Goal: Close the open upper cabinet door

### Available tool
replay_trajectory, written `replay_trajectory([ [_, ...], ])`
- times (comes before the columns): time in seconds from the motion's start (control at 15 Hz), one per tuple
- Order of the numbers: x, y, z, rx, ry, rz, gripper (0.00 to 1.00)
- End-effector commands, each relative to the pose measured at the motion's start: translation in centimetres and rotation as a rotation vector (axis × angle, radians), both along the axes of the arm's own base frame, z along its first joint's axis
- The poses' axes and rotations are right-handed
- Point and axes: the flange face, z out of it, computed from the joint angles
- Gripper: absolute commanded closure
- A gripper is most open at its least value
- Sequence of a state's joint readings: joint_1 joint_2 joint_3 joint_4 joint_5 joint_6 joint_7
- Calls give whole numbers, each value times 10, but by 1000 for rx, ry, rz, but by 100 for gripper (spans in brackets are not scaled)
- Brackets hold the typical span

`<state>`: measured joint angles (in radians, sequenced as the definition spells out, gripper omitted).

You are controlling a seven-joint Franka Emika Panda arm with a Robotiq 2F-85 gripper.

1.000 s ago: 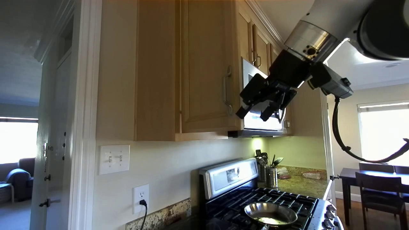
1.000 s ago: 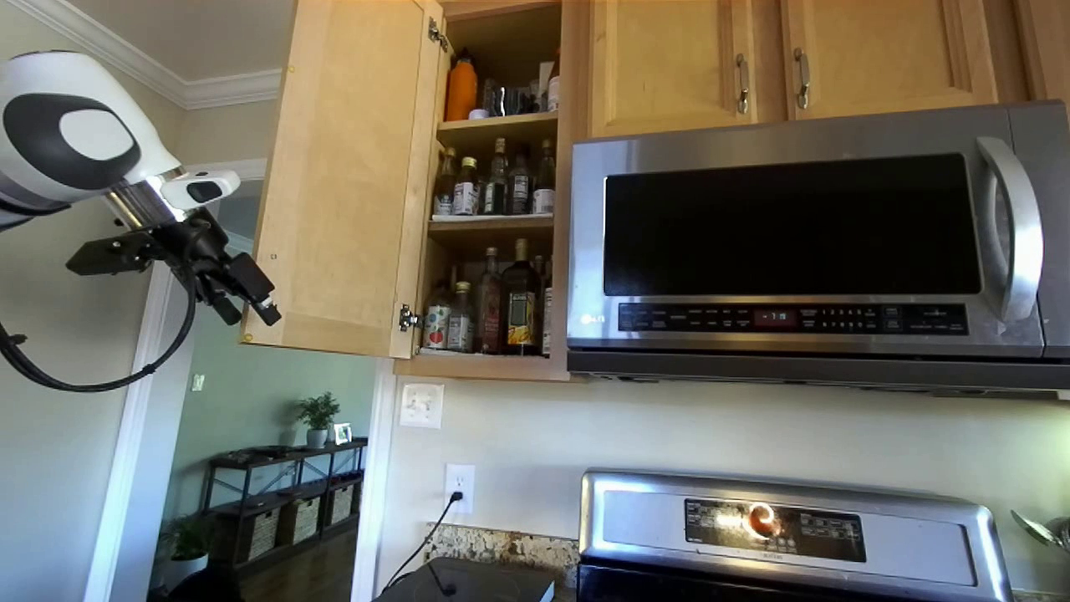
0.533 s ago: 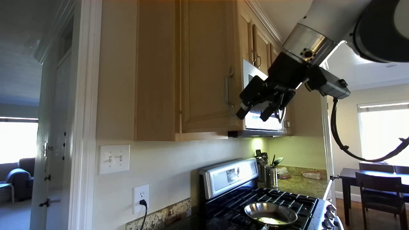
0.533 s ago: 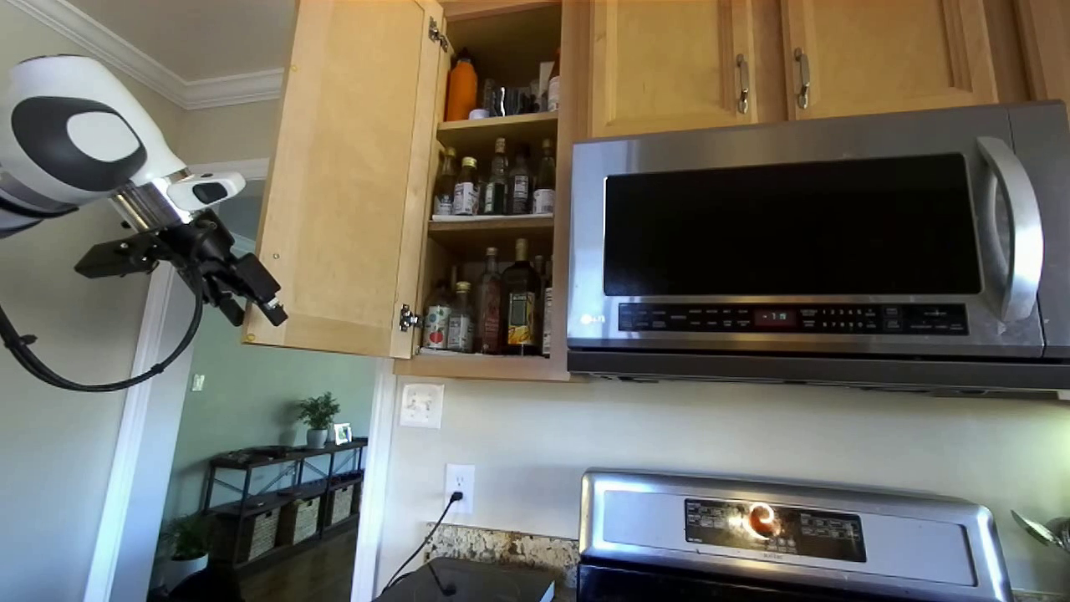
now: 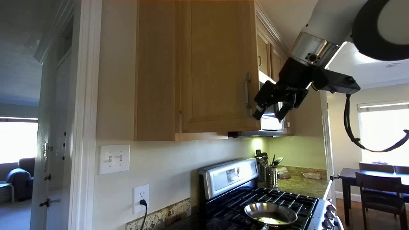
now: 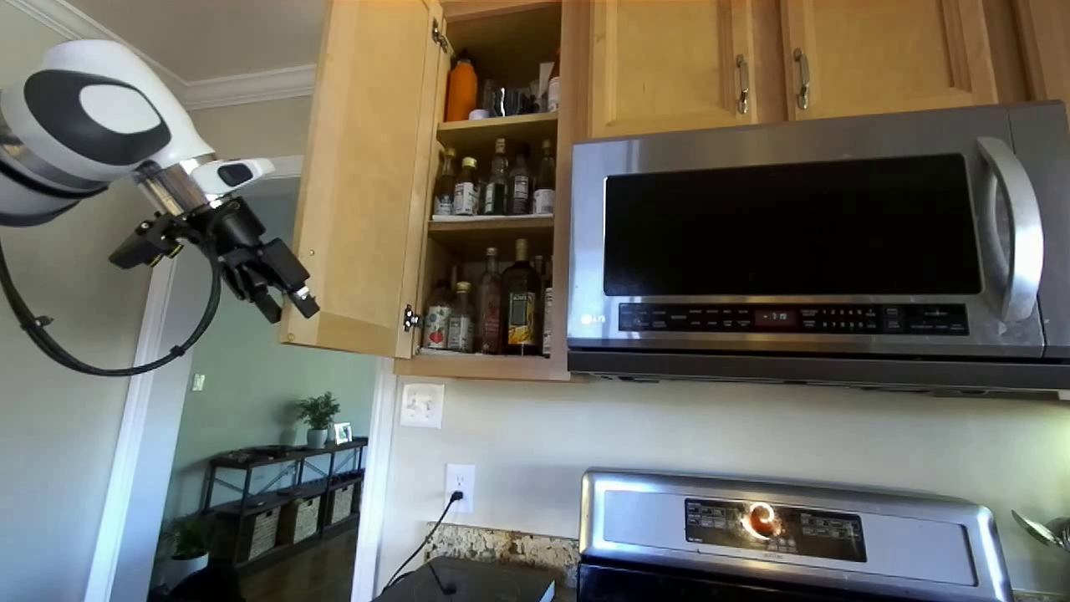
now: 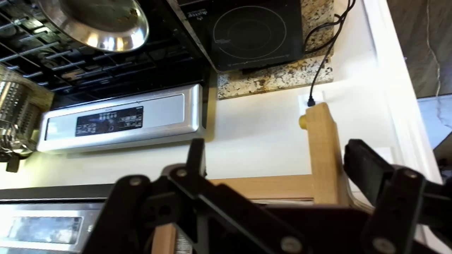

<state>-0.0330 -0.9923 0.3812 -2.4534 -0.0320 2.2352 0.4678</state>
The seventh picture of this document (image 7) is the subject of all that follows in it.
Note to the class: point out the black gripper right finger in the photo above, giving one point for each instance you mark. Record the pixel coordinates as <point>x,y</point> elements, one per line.
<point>404,206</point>

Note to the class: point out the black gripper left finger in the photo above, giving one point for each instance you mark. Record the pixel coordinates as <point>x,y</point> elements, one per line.
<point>197,212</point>

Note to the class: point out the stainless gas stove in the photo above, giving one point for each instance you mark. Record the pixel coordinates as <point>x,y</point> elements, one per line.
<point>117,117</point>

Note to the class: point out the speckled granite countertop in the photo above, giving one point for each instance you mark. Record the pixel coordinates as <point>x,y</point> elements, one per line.
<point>276,78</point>

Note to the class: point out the black portable induction cooktop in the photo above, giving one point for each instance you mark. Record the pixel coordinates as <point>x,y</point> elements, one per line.
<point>248,33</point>

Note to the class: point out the steel frying pan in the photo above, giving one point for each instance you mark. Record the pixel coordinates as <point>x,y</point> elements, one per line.
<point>103,23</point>

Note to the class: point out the white door frame trim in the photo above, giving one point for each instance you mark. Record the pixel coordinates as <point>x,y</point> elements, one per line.
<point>399,94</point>

